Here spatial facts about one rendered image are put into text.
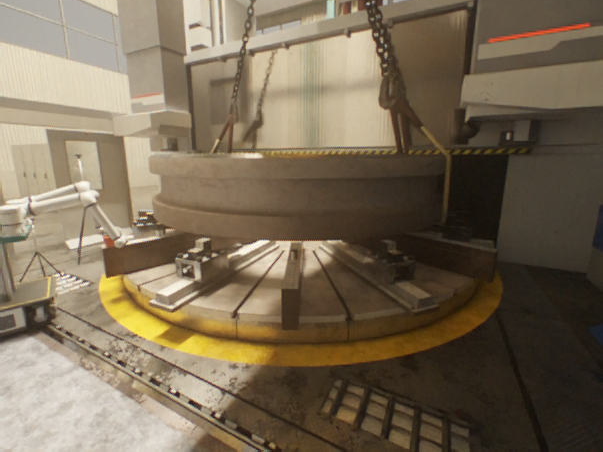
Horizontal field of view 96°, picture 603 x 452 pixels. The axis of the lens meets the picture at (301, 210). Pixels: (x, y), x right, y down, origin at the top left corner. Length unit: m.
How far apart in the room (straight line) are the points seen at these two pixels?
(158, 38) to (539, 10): 5.94
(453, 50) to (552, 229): 3.26
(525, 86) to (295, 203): 2.56
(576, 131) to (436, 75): 2.14
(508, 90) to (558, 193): 2.54
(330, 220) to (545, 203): 3.79
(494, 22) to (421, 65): 1.70
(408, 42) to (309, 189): 3.64
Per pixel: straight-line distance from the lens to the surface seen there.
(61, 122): 6.81
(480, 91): 3.63
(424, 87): 5.59
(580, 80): 3.77
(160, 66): 6.76
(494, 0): 4.33
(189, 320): 3.21
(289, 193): 2.97
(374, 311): 2.85
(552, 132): 4.70
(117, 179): 7.34
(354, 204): 3.12
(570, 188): 5.79
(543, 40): 4.23
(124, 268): 4.12
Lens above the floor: 1.74
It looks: 11 degrees down
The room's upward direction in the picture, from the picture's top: straight up
